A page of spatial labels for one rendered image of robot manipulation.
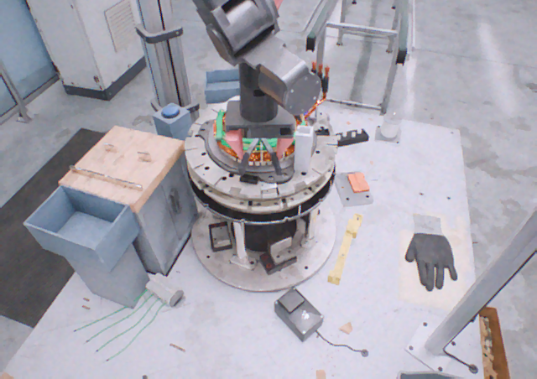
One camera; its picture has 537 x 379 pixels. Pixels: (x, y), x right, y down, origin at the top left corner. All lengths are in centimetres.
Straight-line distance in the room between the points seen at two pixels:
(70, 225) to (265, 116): 50
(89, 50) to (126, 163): 220
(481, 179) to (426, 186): 138
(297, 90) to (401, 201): 74
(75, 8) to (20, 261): 163
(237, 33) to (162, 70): 69
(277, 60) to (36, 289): 182
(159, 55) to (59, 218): 52
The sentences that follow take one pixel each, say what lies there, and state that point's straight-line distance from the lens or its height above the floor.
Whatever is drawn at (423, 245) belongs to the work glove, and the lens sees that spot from 102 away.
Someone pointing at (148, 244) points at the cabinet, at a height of 93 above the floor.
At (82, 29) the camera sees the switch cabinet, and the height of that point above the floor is 59.
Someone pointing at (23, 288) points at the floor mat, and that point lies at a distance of 214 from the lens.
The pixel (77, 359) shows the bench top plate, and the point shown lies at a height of 78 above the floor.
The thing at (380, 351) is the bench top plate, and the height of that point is 78.
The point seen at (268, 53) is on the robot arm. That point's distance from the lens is 46.
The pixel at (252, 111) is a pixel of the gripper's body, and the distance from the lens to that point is 53.
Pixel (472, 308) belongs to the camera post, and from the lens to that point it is 72.
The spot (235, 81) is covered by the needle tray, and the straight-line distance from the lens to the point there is 110.
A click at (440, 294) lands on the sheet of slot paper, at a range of 98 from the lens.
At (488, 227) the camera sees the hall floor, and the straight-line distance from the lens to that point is 230.
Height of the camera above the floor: 159
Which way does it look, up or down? 45 degrees down
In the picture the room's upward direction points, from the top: straight up
